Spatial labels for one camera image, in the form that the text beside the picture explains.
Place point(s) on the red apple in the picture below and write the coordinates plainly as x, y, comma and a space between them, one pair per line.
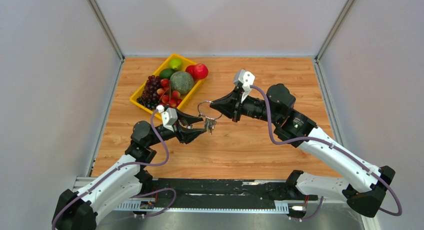
200, 71
190, 69

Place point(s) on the dark purple grape bunch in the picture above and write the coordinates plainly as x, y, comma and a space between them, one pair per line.
149, 97

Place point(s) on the light green pear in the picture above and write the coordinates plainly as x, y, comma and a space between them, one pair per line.
175, 64

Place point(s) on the green netted melon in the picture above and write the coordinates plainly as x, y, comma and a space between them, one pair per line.
182, 82

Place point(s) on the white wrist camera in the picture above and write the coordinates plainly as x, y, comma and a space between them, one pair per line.
169, 117
244, 80

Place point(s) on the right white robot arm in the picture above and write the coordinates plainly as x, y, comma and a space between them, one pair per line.
362, 185

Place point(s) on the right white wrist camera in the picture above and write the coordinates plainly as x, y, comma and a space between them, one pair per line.
244, 80

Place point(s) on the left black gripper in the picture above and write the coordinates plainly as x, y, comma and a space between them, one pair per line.
184, 134

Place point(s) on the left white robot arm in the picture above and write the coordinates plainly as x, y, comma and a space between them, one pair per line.
86, 207

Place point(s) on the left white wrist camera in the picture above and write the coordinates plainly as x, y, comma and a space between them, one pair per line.
169, 117

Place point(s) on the large metal keyring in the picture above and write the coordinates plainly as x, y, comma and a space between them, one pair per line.
201, 114

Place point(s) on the dark green avocado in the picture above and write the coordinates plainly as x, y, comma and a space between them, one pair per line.
167, 73

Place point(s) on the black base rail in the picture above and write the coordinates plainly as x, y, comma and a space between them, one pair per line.
242, 194

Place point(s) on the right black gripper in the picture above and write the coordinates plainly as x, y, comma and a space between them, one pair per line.
230, 103

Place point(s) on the key with green tag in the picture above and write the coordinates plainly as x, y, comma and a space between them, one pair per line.
209, 124

